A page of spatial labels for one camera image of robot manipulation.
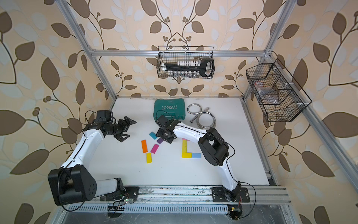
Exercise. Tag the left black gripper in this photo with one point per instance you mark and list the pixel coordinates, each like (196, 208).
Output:
(123, 125)

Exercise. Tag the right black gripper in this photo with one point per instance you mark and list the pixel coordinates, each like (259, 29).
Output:
(159, 133)

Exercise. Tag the magenta block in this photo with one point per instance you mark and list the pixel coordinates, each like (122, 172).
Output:
(154, 148)

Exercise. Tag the long yellow-green block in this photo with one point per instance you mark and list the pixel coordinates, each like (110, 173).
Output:
(184, 146)

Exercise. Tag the light blue block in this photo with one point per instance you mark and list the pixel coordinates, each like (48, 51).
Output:
(196, 155)

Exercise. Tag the purple block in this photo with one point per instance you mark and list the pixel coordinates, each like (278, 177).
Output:
(160, 140)

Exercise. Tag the short yellow block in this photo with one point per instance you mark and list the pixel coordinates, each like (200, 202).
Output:
(186, 155)

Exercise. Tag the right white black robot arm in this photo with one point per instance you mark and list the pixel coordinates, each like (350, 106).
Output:
(213, 147)

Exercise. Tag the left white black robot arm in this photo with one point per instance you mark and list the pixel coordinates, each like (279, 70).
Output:
(72, 182)

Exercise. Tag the teal block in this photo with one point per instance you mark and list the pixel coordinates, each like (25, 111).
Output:
(153, 135)

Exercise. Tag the orange long block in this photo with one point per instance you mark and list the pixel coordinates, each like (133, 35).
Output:
(144, 146)

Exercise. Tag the yellow block lower left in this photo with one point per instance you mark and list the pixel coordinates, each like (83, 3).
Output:
(148, 158)

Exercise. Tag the green plastic tool case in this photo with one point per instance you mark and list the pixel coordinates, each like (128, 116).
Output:
(170, 108)

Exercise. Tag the black white socket set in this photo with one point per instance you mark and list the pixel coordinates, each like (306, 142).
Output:
(203, 68)

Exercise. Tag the clear plastic bag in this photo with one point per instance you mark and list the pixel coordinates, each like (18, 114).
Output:
(267, 95)

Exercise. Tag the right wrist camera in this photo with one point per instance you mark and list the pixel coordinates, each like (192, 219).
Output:
(163, 122)

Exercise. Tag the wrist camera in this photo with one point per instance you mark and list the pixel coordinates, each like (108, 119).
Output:
(105, 115)
(163, 122)

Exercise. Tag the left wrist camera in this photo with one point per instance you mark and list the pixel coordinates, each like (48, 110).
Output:
(105, 115)

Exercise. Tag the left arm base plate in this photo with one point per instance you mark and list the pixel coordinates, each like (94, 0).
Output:
(126, 194)

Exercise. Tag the centre black wire basket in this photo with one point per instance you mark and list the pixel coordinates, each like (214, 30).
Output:
(173, 53)

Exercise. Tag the black wire basket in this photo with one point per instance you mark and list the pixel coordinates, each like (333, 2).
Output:
(293, 99)
(173, 53)

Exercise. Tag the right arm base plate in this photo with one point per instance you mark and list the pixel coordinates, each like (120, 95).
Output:
(222, 195)

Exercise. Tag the aluminium front rail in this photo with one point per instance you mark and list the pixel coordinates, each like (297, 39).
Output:
(177, 194)

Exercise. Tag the right black wire basket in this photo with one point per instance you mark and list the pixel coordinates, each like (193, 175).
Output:
(293, 99)

